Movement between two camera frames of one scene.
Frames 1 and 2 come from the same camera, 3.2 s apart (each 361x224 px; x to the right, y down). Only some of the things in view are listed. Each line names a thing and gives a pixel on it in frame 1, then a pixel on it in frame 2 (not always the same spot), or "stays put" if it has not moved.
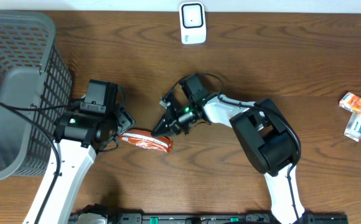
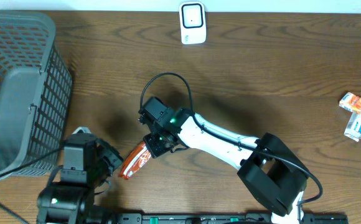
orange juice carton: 354,103 stays put
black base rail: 221,218 stays put
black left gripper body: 121,119 → 104,161
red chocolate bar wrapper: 147,138 → 135,160
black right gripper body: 183,117 → 155,144
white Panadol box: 358,124 stays put
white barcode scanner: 193,22 stays put
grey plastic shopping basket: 26,89 stays put
